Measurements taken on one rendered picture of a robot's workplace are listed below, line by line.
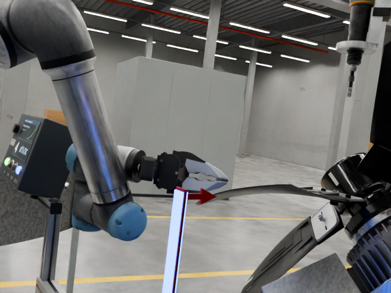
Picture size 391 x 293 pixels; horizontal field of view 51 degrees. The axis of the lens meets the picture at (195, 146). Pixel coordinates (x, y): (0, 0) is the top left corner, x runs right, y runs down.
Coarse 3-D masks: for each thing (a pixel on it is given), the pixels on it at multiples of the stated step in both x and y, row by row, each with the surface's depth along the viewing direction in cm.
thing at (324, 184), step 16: (352, 160) 82; (336, 176) 82; (352, 176) 80; (368, 176) 79; (352, 192) 79; (368, 192) 79; (384, 192) 79; (336, 208) 84; (352, 208) 81; (368, 208) 75; (384, 208) 75; (352, 224) 77
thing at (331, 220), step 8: (328, 208) 88; (312, 216) 91; (328, 216) 86; (336, 216) 84; (312, 224) 89; (320, 224) 87; (328, 224) 84; (336, 224) 82; (320, 232) 85; (328, 232) 83; (320, 240) 84
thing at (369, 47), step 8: (384, 0) 73; (376, 8) 73; (384, 8) 73; (376, 16) 74; (384, 16) 74; (376, 24) 74; (376, 32) 74; (368, 40) 76; (376, 40) 74; (336, 48) 77; (344, 48) 75; (352, 48) 75; (360, 48) 74; (368, 48) 73
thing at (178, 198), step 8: (176, 192) 58; (176, 200) 58; (176, 208) 58; (176, 216) 58; (176, 224) 58; (176, 232) 57; (176, 240) 57; (168, 248) 59; (176, 248) 57; (168, 256) 59; (168, 264) 59; (168, 272) 58; (168, 280) 58; (168, 288) 58
